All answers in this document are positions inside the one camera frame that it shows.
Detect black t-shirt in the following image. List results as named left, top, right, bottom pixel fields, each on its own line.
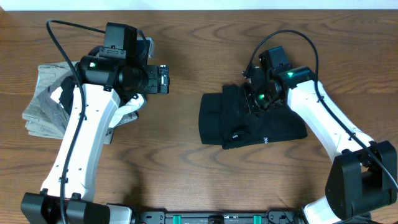
left=198, top=85, right=308, bottom=150

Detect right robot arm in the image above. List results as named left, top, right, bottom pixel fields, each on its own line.
left=243, top=46, right=397, bottom=223

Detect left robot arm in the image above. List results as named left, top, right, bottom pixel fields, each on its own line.
left=21, top=22, right=170, bottom=223

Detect black folded garment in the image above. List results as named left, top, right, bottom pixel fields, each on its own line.
left=59, top=76, right=76, bottom=115

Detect grey folded shorts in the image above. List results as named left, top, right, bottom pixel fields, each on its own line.
left=29, top=73, right=146, bottom=144

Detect beige folded trousers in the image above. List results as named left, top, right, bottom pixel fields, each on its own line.
left=22, top=62, right=72, bottom=139

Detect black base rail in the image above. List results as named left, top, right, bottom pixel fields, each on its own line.
left=105, top=202, right=373, bottom=224

